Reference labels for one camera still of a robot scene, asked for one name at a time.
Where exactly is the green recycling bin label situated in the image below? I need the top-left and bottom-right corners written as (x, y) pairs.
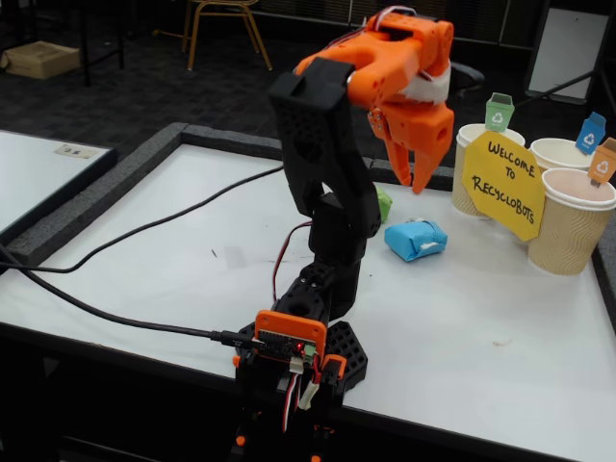
top-left (483, 92), bottom-right (518, 134)

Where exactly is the paper cup with green label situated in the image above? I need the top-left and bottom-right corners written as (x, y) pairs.
top-left (450, 122), bottom-right (526, 218)

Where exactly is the chair with golden legs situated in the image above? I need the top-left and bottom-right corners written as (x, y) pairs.
top-left (181, 0), bottom-right (274, 73)

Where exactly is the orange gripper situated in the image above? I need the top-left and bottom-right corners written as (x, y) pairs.
top-left (369, 103), bottom-right (455, 195)

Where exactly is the red servo wire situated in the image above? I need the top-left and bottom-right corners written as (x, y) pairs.
top-left (272, 221), bottom-right (315, 302)

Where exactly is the black honeycomb robot base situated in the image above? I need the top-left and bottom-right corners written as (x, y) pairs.
top-left (230, 317), bottom-right (371, 462)

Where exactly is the white table with black frame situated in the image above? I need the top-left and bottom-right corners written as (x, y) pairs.
top-left (0, 128), bottom-right (118, 247)

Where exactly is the black metal table leg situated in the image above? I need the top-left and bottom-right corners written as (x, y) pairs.
top-left (76, 0), bottom-right (126, 90)

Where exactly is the blue paper rubbish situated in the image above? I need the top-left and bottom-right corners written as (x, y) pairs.
top-left (383, 218), bottom-right (449, 263)

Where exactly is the yellow welcome recyclobots sign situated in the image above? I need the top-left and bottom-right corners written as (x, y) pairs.
top-left (461, 130), bottom-right (548, 243)

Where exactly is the white board with dark frame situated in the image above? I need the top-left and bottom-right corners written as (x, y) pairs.
top-left (523, 5), bottom-right (613, 106)

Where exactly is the cardboard box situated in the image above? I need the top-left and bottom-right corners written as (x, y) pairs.
top-left (0, 39), bottom-right (82, 82)

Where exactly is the white tape wrap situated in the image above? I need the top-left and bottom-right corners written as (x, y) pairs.
top-left (398, 64), bottom-right (452, 106)

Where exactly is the paper cup with orange label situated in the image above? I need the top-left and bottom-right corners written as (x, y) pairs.
top-left (526, 167), bottom-right (616, 277)

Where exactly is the blue recycling bin label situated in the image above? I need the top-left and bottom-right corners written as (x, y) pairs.
top-left (575, 111), bottom-right (607, 157)

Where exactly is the orange recycling bin label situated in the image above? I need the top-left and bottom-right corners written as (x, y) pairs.
top-left (587, 137), bottom-right (616, 190)

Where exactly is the long grey foam border strip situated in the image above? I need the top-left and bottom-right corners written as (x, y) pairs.
top-left (178, 122), bottom-right (456, 193)

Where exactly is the white red black wire bundle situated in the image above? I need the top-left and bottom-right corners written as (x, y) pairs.
top-left (278, 358), bottom-right (321, 432)

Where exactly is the small paper sticker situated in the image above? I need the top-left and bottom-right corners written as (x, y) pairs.
top-left (54, 142), bottom-right (101, 160)

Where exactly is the short grey foam border strip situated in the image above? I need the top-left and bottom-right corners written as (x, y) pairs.
top-left (590, 234), bottom-right (616, 310)

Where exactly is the orange controller board case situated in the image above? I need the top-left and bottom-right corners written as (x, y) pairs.
top-left (253, 309), bottom-right (329, 364)

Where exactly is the thick black usb cable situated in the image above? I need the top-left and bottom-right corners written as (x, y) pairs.
top-left (0, 243), bottom-right (257, 348)

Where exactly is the servo cable on wrist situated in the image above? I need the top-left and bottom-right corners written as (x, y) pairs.
top-left (374, 5), bottom-right (420, 33)

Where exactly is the thin black power cable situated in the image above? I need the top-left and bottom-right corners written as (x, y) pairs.
top-left (0, 165), bottom-right (287, 275)

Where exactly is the paper cup with blue label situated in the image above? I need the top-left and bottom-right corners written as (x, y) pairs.
top-left (528, 138), bottom-right (601, 175)

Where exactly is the green paper rubbish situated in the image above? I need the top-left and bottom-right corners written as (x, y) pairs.
top-left (374, 187), bottom-right (396, 225)

